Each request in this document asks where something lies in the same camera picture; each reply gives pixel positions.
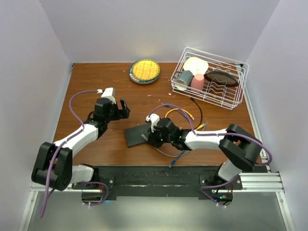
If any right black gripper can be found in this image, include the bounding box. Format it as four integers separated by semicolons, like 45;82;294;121
147;125;173;149

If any grey ethernet cable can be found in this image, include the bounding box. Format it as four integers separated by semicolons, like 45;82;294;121
141;121;208;157

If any black network switch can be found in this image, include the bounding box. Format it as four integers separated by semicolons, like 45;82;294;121
124;124;151;148

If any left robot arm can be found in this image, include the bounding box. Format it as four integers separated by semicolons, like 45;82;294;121
31;97;130;191

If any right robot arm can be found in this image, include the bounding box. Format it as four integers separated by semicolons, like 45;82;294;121
146;114;264;189

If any yellow and green plate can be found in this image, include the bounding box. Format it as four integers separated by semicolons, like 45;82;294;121
128;59;161;85

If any grey mug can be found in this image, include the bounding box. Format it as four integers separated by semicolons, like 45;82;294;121
174;70;193;90

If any pink cup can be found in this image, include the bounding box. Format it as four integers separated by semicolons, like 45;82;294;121
191;74;205;93

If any white bowl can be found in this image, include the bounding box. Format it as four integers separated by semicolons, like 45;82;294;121
183;57;209;76

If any brown plate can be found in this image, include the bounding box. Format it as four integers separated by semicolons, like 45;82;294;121
204;71;238;87

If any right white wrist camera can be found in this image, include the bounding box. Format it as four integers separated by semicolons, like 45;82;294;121
145;113;160;132

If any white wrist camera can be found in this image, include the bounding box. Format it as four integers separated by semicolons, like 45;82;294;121
145;113;160;132
96;88;116;103

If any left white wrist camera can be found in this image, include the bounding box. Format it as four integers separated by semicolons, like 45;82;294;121
96;88;116;103

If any yellow ethernet cable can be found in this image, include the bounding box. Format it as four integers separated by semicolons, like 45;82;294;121
165;108;195;120

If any black ethernet cable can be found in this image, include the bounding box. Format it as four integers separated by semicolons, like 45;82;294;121
190;96;204;128

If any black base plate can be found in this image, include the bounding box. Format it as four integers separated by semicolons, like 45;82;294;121
72;166;244;202

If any white wire dish rack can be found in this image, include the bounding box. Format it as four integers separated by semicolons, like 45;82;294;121
170;47;249;110

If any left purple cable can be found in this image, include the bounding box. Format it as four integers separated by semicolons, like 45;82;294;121
38;89;110;219

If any aluminium frame rail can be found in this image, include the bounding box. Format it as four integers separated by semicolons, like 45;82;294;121
19;167;294;231

